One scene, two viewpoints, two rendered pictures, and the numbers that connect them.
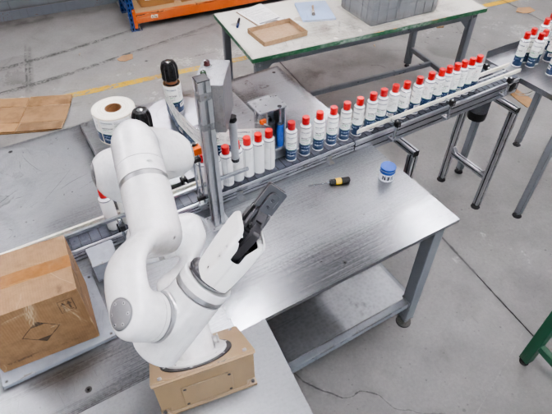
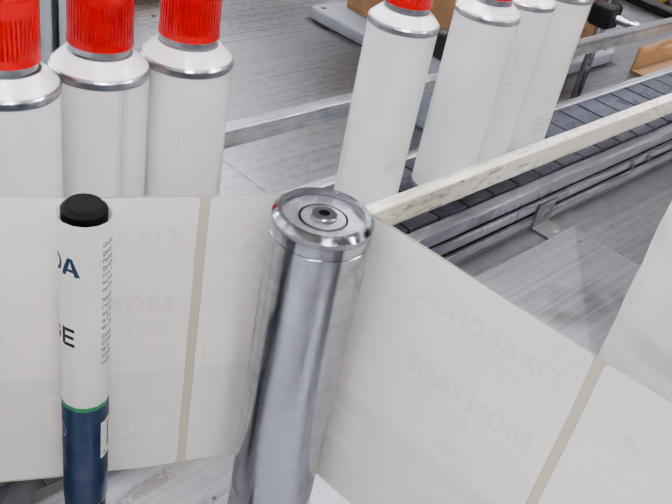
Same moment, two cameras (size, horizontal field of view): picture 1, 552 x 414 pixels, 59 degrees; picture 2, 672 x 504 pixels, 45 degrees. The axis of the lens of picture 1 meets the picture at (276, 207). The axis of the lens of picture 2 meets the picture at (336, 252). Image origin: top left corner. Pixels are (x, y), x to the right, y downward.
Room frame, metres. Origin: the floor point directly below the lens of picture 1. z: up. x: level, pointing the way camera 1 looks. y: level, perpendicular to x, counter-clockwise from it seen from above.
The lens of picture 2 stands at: (1.97, 0.25, 1.22)
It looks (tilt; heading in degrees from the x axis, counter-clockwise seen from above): 34 degrees down; 160
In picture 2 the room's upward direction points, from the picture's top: 12 degrees clockwise
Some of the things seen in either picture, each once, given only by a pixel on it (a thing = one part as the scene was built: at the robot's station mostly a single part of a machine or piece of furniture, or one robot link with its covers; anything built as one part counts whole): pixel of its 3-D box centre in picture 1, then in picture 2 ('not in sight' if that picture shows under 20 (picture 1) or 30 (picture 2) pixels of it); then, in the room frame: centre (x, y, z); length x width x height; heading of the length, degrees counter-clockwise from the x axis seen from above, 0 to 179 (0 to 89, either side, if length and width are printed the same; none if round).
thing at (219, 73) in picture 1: (213, 95); not in sight; (1.48, 0.22, 1.38); 0.17 x 0.10 x 0.19; 176
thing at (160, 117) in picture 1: (177, 113); not in sight; (2.10, 0.51, 0.89); 0.31 x 0.31 x 0.01
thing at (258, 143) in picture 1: (258, 153); not in sight; (1.66, 0.08, 0.98); 0.05 x 0.05 x 0.20
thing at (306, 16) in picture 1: (314, 11); not in sight; (3.54, -0.28, 0.81); 0.32 x 0.24 x 0.01; 10
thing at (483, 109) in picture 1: (481, 93); not in sight; (2.59, -1.26, 0.71); 0.15 x 0.12 x 0.34; 31
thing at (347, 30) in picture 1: (346, 61); not in sight; (3.56, -0.56, 0.40); 1.90 x 0.75 x 0.80; 114
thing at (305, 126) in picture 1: (305, 135); not in sight; (1.78, -0.13, 0.98); 0.05 x 0.05 x 0.20
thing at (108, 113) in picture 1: (116, 120); not in sight; (1.94, 0.77, 0.95); 0.20 x 0.20 x 0.14
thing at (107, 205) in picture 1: (108, 208); (544, 52); (1.32, 0.64, 0.98); 0.05 x 0.05 x 0.20
